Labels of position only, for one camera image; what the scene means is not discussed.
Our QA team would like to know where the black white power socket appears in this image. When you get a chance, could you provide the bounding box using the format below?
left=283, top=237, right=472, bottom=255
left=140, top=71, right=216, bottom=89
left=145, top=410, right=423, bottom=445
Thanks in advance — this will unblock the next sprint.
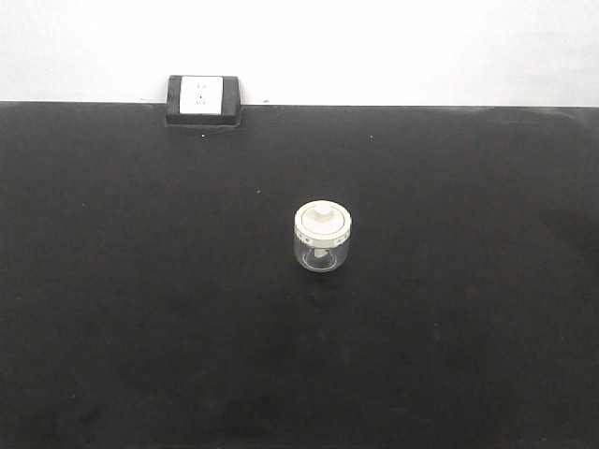
left=165, top=75, right=241, bottom=126

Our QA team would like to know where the glass jar with white lid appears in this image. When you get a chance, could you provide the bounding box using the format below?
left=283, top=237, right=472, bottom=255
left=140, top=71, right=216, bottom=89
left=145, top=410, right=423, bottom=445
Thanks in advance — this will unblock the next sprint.
left=294, top=199, right=352, bottom=273

